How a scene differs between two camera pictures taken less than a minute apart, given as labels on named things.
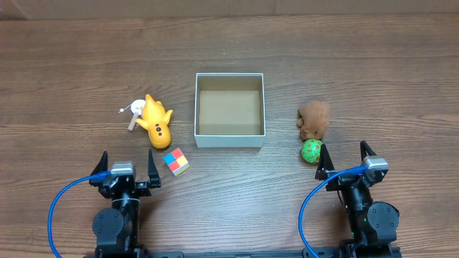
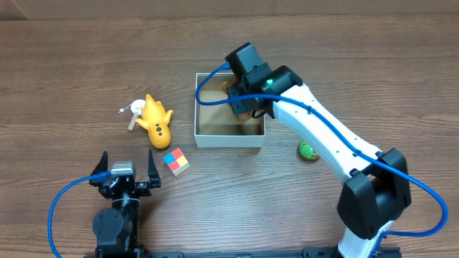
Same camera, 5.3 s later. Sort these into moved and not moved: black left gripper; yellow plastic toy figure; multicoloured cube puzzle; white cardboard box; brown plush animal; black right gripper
Moved: brown plush animal; black right gripper
Not moved: yellow plastic toy figure; black left gripper; multicoloured cube puzzle; white cardboard box
